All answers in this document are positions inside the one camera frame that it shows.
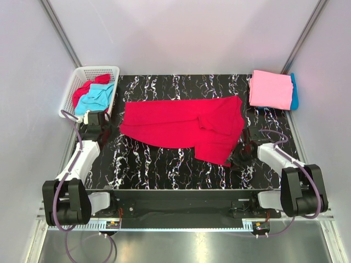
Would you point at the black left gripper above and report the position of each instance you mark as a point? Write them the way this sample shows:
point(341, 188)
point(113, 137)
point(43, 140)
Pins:
point(108, 123)

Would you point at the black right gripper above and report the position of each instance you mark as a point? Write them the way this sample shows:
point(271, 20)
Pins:
point(239, 165)

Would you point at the red t-shirt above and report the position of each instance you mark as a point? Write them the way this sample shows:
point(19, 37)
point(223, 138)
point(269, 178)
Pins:
point(102, 79)
point(212, 127)

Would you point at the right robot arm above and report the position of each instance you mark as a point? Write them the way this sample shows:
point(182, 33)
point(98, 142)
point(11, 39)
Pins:
point(302, 190)

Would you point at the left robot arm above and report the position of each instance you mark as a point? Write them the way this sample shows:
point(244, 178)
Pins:
point(66, 200)

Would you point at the light blue t-shirt in basket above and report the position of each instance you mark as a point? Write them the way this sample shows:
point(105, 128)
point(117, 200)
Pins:
point(98, 98)

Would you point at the red t-shirt in basket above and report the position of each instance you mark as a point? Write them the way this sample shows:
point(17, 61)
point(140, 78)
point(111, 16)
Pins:
point(102, 79)

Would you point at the folded pink t-shirt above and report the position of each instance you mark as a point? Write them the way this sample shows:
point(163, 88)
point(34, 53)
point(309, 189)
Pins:
point(256, 76)

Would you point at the folded blue t-shirt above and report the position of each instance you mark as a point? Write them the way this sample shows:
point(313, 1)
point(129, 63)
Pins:
point(294, 93)

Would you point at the white plastic laundry basket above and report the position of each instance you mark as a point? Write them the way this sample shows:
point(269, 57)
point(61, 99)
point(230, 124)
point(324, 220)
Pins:
point(78, 79)

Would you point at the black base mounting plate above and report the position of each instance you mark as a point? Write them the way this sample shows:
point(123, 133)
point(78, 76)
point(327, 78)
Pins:
point(181, 210)

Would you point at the right controller board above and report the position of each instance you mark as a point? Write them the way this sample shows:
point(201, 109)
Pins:
point(260, 226)

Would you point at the controller board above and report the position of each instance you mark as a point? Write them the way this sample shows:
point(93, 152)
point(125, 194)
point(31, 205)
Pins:
point(260, 226)
point(113, 224)

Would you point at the left controller board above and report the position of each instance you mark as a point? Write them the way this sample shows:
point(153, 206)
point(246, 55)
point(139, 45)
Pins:
point(113, 224)

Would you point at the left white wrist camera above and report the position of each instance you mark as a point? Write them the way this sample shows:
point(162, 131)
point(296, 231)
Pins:
point(83, 118)

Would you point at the right aluminium corner post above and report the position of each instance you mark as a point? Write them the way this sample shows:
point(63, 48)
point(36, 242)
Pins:
point(309, 25)

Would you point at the aluminium corner post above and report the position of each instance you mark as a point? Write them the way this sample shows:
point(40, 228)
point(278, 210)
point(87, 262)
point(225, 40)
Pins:
point(58, 28)
point(309, 25)

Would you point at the left aluminium corner post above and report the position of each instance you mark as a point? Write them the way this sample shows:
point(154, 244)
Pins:
point(58, 28)

